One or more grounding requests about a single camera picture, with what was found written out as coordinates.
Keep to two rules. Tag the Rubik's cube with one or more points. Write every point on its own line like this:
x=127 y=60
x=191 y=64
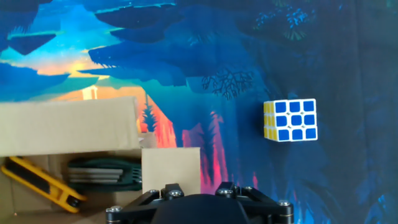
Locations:
x=295 y=119

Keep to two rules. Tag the brown cardboard box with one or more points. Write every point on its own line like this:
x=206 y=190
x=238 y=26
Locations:
x=62 y=127

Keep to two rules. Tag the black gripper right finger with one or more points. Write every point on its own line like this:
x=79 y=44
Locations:
x=267 y=211

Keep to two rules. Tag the landscape print tablecloth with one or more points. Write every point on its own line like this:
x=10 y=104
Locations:
x=217 y=46

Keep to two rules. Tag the dark green folding hex key set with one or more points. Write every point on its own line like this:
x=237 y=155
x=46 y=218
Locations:
x=93 y=175

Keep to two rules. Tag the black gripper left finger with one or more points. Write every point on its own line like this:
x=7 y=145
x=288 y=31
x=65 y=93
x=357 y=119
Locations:
x=133 y=211

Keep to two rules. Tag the yellow folding hex key set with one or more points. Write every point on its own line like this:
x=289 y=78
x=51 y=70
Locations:
x=56 y=189

